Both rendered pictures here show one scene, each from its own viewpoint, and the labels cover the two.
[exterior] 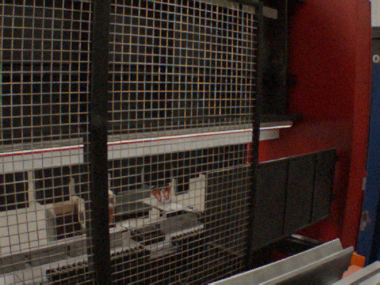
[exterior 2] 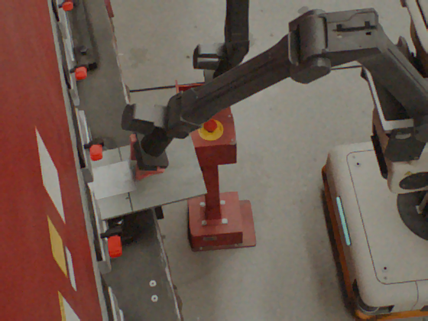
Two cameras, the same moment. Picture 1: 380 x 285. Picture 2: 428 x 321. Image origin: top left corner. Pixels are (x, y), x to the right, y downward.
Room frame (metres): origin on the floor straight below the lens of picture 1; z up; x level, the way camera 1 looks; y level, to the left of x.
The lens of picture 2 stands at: (2.89, -0.41, 2.35)
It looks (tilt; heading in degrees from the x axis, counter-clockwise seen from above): 58 degrees down; 125
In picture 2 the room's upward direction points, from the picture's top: 6 degrees counter-clockwise
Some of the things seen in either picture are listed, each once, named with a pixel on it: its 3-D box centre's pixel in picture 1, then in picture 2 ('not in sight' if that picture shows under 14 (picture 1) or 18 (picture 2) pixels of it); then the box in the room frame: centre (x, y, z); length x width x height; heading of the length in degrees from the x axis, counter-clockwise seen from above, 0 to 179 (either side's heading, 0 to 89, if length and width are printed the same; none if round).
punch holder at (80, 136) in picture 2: (184, 163); (61, 140); (2.26, 0.02, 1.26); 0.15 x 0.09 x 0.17; 133
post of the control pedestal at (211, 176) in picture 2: not in sight; (210, 179); (2.33, 0.48, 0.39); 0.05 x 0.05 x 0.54; 33
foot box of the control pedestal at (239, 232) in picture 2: not in sight; (222, 218); (2.35, 0.49, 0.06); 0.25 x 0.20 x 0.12; 33
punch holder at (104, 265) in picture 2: (210, 159); (76, 228); (2.40, -0.12, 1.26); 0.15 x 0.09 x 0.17; 133
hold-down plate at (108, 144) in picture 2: not in sight; (112, 189); (2.26, 0.11, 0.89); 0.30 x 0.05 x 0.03; 133
